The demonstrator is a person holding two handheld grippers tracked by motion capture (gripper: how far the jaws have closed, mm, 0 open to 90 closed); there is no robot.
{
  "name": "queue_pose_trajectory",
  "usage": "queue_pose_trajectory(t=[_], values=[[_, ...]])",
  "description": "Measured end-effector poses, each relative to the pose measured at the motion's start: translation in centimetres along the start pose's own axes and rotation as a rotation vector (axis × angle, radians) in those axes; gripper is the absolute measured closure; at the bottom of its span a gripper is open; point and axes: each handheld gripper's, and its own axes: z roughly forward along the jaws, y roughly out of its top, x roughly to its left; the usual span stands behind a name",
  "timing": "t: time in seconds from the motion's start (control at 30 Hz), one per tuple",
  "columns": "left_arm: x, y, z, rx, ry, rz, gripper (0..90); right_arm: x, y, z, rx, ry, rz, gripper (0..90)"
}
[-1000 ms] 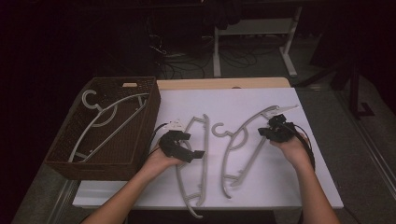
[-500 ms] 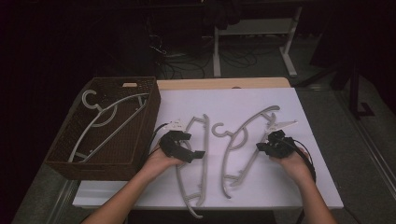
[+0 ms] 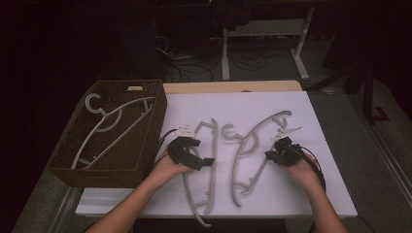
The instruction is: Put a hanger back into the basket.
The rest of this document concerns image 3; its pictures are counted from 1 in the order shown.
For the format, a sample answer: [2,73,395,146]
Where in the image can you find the grey plastic clothes hanger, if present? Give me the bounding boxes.
[70,92,156,170]
[182,118,219,228]
[221,110,292,209]

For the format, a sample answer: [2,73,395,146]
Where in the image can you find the white table mat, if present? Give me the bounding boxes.
[75,90,359,218]

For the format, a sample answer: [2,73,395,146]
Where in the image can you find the white desk frame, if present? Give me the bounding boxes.
[221,6,316,82]

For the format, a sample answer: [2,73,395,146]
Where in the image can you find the black metal stand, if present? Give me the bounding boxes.
[306,59,391,124]

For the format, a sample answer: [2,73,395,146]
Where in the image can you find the brown woven basket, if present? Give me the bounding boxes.
[46,80,168,189]

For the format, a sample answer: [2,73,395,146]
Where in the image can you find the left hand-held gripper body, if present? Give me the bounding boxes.
[166,125,204,171]

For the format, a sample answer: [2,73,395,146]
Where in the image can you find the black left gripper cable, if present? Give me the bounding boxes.
[156,128,179,163]

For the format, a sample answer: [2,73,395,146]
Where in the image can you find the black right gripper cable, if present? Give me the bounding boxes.
[298,146,326,233]

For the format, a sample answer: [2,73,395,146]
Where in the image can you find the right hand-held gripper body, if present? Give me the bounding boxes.
[272,126,306,168]

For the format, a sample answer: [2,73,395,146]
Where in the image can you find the person's right hand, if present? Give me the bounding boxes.
[278,153,323,190]

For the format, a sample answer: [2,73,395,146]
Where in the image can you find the tangle of floor cables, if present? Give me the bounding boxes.
[154,34,270,83]

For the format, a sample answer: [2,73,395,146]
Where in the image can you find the person's left hand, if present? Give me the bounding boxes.
[147,151,194,190]

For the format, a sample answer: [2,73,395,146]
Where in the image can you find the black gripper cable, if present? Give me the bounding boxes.
[156,128,179,163]
[298,146,326,233]

